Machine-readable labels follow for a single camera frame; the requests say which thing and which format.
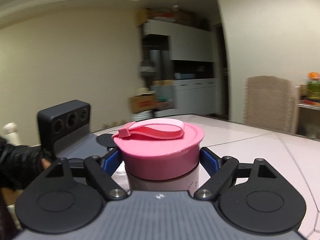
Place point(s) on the pink bottle cap with strap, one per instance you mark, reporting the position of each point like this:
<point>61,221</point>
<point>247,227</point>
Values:
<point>159,149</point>

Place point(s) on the beige quilted chair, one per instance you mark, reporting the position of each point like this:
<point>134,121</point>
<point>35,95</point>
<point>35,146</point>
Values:
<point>269,103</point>

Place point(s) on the cardboard box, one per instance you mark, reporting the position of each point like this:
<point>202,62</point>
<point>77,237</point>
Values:
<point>143,103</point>

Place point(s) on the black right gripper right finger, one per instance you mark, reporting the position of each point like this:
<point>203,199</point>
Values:
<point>221,172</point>

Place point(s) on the green jar orange lid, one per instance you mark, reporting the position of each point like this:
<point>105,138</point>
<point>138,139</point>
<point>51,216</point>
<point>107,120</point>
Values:
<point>313,86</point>

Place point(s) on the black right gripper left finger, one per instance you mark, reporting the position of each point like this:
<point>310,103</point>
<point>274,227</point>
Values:
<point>99,171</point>

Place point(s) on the wooden side shelf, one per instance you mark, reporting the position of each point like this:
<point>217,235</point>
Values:
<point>307,116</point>

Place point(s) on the white kitchen cabinet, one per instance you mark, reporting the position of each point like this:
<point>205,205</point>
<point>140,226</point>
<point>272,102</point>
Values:
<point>177,64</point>

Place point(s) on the left hand in black glove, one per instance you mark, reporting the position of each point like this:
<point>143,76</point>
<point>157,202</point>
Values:
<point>20,165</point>

